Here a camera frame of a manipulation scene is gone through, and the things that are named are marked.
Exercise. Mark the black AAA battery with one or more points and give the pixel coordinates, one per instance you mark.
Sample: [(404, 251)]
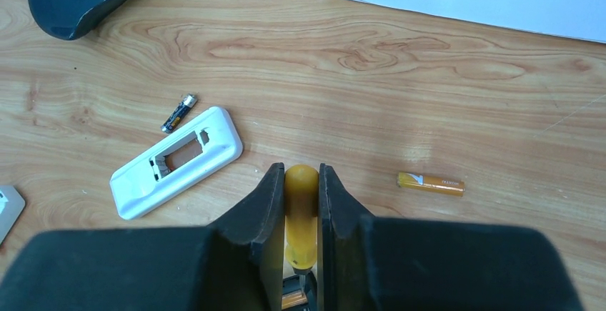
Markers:
[(177, 116)]

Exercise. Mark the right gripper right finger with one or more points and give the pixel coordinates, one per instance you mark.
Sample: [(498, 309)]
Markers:
[(368, 262)]

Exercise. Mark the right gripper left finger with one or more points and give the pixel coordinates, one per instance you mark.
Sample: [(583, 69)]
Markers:
[(233, 263)]

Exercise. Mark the yellow handled screwdriver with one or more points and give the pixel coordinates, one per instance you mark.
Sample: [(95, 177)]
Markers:
[(301, 195)]

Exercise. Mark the orange battery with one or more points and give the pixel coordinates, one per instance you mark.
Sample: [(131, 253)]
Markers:
[(431, 184), (294, 300)]

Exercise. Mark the white remote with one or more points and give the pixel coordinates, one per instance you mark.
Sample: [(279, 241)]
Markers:
[(193, 152), (12, 205)]

